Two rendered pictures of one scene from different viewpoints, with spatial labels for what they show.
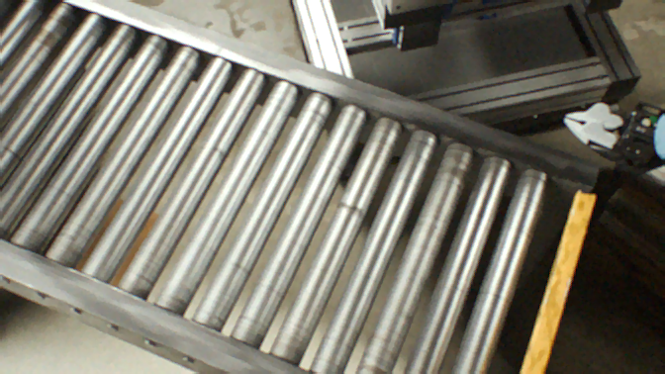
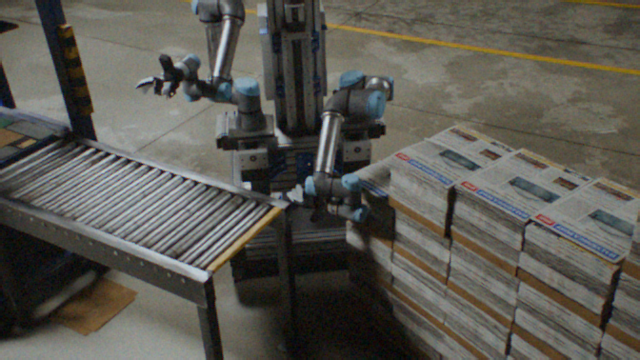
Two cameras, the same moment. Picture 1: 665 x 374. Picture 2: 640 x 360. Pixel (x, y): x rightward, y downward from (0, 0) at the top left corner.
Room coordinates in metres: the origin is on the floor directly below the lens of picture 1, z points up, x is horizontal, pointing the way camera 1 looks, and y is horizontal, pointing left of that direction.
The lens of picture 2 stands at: (-1.54, -0.90, 2.28)
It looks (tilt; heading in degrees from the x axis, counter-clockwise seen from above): 32 degrees down; 9
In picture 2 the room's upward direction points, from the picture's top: 2 degrees counter-clockwise
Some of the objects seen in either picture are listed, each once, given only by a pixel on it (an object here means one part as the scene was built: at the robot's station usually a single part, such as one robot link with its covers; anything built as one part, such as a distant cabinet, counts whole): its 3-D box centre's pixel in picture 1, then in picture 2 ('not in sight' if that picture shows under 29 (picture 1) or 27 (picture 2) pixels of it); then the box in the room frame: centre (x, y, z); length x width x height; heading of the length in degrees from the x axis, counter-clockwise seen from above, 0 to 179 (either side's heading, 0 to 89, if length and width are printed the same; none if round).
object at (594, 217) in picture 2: not in sight; (608, 216); (0.23, -1.51, 1.06); 0.37 x 0.28 x 0.01; 135
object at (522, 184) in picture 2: not in sight; (524, 182); (0.40, -1.29, 1.06); 0.37 x 0.29 x 0.01; 136
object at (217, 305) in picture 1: (267, 206); (155, 210); (0.53, 0.10, 0.77); 0.47 x 0.05 x 0.05; 157
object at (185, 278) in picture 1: (233, 192); (144, 206); (0.56, 0.16, 0.77); 0.47 x 0.05 x 0.05; 157
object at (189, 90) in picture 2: not in sight; (194, 88); (0.98, 0.03, 1.12); 0.11 x 0.08 x 0.11; 78
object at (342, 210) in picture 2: not in sight; (352, 210); (0.58, -0.70, 0.79); 0.11 x 0.08 x 0.09; 67
